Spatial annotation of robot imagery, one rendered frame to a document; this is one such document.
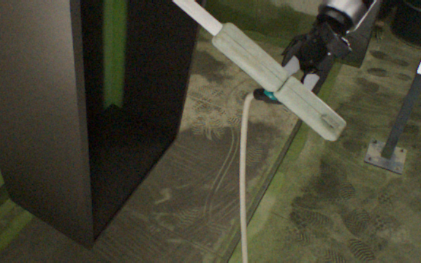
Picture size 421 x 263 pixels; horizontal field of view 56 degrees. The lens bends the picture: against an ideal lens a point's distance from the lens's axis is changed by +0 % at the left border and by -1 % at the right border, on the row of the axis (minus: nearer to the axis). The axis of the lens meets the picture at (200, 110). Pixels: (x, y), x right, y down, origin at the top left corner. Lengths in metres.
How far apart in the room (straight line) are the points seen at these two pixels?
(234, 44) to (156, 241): 1.35
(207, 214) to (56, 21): 1.43
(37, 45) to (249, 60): 0.40
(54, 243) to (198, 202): 0.70
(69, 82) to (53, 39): 0.10
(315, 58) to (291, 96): 0.11
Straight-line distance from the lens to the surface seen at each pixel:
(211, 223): 1.97
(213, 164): 2.19
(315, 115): 0.78
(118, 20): 1.54
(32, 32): 0.81
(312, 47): 0.82
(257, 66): 0.73
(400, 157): 2.50
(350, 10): 0.85
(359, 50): 3.04
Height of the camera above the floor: 1.70
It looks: 42 degrees down
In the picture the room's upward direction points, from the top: 1 degrees counter-clockwise
